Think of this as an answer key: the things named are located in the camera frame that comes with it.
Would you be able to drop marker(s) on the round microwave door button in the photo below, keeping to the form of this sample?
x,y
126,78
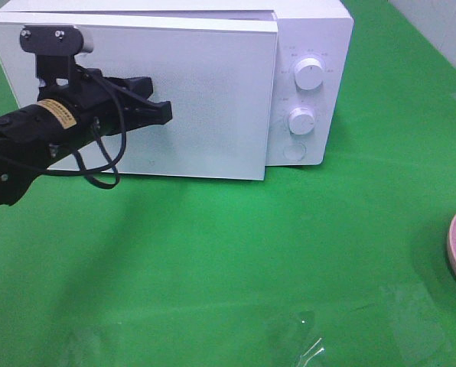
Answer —
x,y
294,152

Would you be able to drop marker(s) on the white microwave knob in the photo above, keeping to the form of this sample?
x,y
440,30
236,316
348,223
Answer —
x,y
301,121
308,73

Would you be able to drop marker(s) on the clear tape patch right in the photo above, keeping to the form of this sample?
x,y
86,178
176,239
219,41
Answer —
x,y
416,328

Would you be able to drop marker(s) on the white microwave door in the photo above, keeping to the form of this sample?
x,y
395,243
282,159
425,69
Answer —
x,y
215,67

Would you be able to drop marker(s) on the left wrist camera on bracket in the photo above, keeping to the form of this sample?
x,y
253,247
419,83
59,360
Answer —
x,y
55,47

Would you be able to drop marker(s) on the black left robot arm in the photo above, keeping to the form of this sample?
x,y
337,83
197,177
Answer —
x,y
35,137

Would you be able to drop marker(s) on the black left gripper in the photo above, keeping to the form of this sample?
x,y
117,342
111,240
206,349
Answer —
x,y
112,100

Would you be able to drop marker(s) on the white microwave oven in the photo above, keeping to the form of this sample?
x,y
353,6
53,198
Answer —
x,y
320,29

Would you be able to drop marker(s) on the clear tape patch front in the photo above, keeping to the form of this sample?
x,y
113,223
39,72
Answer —
x,y
293,339

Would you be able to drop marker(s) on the clear tape patch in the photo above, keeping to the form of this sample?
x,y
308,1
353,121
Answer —
x,y
416,328
293,339

